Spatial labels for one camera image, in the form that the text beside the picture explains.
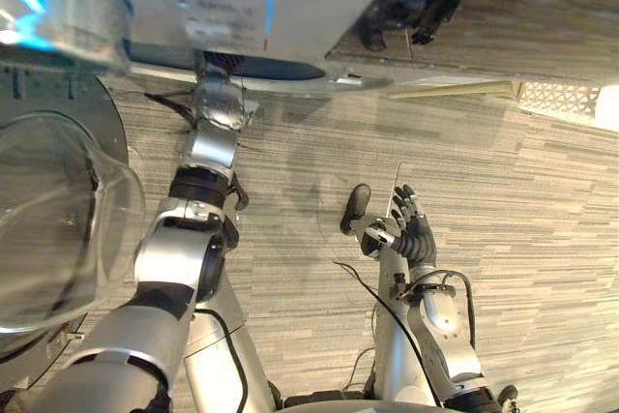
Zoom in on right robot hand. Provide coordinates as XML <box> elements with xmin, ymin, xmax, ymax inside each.
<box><xmin>360</xmin><ymin>184</ymin><xmax>438</xmax><ymax>270</ymax></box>

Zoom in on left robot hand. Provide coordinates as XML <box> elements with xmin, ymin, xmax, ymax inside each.
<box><xmin>203</xmin><ymin>50</ymin><xmax>244</xmax><ymax>79</ymax></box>

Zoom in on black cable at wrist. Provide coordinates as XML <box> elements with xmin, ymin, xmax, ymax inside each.
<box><xmin>410</xmin><ymin>269</ymin><xmax>478</xmax><ymax>349</ymax></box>

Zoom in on glass washing machine door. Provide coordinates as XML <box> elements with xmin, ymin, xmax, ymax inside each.
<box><xmin>0</xmin><ymin>62</ymin><xmax>147</xmax><ymax>388</ymax></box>

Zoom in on thin black cable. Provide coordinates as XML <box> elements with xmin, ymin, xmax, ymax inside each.
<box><xmin>332</xmin><ymin>260</ymin><xmax>444</xmax><ymax>407</ymax></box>

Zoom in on silver robot leg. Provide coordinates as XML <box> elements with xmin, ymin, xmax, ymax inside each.
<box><xmin>182</xmin><ymin>271</ymin><xmax>278</xmax><ymax>413</ymax></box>
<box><xmin>339</xmin><ymin>183</ymin><xmax>439</xmax><ymax>408</ymax></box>

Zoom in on silver right robot leg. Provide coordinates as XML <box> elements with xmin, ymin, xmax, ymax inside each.
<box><xmin>339</xmin><ymin>183</ymin><xmax>439</xmax><ymax>408</ymax></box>

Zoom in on silver left robot leg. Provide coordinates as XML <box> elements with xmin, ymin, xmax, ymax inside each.
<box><xmin>182</xmin><ymin>271</ymin><xmax>278</xmax><ymax>413</ymax></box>

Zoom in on white lattice laundry basket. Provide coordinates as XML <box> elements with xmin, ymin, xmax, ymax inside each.
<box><xmin>511</xmin><ymin>78</ymin><xmax>619</xmax><ymax>134</ymax></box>

